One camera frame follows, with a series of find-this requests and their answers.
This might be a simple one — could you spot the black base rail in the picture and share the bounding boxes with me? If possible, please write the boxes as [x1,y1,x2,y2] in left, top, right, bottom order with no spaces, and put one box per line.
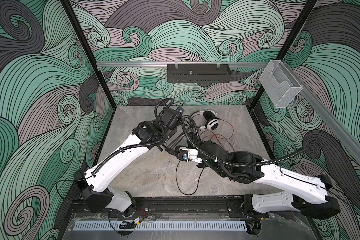
[68,196,259,218]

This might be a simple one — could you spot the black frame post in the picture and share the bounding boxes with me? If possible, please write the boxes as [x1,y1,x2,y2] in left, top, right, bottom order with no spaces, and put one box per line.
[60,0,117,111]
[248,0,317,111]

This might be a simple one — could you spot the aluminium rail right wall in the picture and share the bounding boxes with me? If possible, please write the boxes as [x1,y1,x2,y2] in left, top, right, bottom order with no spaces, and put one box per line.
[287,65,360,165]

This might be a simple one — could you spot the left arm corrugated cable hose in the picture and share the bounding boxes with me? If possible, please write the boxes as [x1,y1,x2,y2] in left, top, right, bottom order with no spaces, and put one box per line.
[91,98,175,176]

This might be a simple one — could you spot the white slotted cable duct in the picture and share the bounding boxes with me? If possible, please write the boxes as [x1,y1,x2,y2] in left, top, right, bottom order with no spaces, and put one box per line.
[72,220,247,232]

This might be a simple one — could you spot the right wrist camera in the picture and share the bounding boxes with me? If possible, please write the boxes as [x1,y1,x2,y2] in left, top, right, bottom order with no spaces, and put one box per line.
[175,146,202,164]

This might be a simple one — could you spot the black headphone cable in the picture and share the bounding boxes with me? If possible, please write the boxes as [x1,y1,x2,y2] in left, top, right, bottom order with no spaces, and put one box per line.
[175,158,205,196]

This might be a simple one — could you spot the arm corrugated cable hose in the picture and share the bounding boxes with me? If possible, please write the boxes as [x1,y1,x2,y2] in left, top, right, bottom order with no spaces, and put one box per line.
[91,98,175,176]
[180,115,306,168]

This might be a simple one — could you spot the aluminium rail back wall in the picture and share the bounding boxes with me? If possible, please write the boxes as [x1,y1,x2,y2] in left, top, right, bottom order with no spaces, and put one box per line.
[96,61,268,69]

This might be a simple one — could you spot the clear plastic wall bin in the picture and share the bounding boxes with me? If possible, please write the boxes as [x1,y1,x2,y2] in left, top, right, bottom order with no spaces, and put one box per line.
[259,60,303,109]

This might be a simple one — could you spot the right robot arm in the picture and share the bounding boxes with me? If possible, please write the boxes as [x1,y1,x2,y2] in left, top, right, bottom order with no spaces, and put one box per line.
[198,141,341,220]

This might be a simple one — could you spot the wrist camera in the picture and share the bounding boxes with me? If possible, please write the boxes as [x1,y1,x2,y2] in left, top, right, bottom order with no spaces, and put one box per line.
[175,106,185,117]
[175,146,202,164]

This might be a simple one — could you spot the aluminium rail wall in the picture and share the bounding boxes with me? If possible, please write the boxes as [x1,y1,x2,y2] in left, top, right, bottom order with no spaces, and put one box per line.
[287,65,360,165]
[96,61,268,69]

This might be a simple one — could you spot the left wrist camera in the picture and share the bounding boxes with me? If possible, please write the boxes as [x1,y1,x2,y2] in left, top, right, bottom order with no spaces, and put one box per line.
[175,106,185,117]

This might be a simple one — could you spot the right arm corrugated cable hose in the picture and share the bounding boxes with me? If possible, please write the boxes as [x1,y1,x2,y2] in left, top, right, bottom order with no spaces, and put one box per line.
[180,115,306,168]

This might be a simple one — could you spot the white black headphones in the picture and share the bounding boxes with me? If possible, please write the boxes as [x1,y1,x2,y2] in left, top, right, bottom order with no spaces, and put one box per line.
[191,110,220,132]

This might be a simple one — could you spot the black frame post right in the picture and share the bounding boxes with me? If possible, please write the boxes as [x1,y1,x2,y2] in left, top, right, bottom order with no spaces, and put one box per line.
[248,0,317,111]

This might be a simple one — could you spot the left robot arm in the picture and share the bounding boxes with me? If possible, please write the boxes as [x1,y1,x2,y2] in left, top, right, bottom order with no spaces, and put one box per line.
[74,107,185,216]

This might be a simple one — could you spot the black frame post left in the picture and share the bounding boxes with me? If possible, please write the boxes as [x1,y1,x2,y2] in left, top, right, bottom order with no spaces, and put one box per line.
[60,0,117,111]

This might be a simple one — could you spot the black perforated metal tray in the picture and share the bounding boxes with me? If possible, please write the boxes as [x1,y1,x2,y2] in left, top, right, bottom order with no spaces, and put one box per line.
[167,65,232,87]

